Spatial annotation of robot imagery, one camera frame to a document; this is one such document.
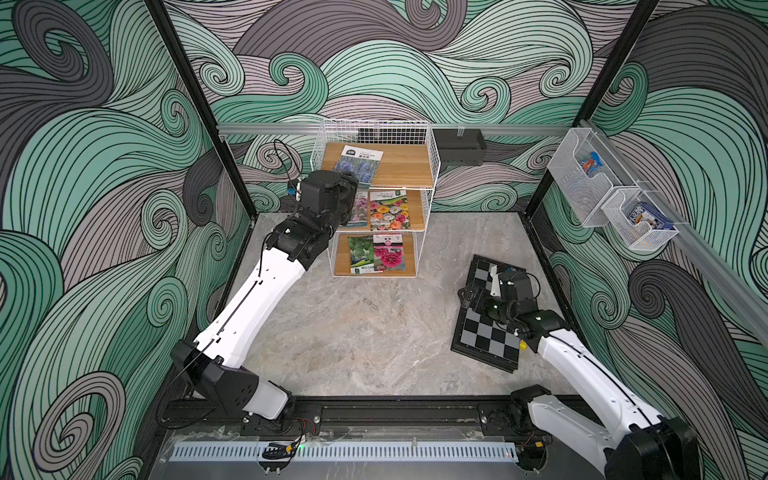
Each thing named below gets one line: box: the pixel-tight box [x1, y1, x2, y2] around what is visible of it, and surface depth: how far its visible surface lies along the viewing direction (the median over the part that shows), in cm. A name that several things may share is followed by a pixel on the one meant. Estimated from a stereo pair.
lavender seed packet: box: [334, 145, 384, 187], surface depth 78 cm
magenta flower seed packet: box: [373, 234, 406, 271], surface depth 109 cm
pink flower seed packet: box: [346, 191, 369, 228], surface depth 89 cm
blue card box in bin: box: [627, 202, 675, 230], surface depth 67 cm
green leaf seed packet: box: [348, 235, 374, 274], surface depth 109 cm
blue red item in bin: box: [582, 152, 603, 175], surface depth 85 cm
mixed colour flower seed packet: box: [369, 189, 411, 231], surface depth 89 cm
